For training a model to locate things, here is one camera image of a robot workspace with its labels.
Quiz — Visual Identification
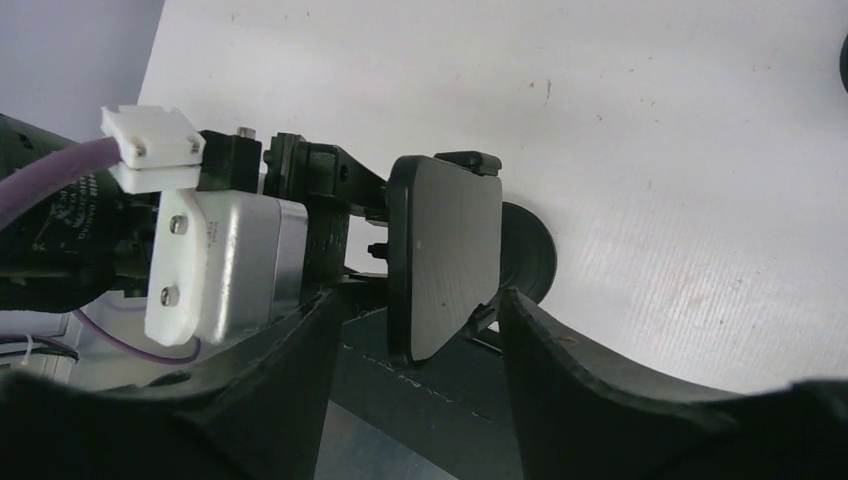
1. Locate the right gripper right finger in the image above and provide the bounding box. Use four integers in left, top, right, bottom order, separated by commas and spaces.
498, 289, 847, 479

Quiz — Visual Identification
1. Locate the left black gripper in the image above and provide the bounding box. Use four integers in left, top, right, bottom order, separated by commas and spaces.
198, 130, 388, 292

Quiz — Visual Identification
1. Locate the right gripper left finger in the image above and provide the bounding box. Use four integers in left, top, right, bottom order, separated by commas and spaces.
1, 289, 345, 479

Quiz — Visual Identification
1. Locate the black phone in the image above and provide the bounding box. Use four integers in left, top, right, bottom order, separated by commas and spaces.
385, 151, 503, 366

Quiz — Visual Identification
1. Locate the black round-base phone stand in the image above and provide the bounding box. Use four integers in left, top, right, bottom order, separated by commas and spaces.
365, 150, 559, 346

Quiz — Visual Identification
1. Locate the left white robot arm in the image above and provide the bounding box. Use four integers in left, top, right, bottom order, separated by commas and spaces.
1, 130, 385, 313

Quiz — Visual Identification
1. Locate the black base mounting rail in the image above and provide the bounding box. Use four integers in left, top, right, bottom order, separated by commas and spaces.
315, 311, 523, 479

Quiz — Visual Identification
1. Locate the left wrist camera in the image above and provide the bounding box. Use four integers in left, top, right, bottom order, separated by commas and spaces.
101, 105, 308, 346

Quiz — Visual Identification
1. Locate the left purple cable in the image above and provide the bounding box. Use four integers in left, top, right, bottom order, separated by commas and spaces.
0, 135, 124, 230

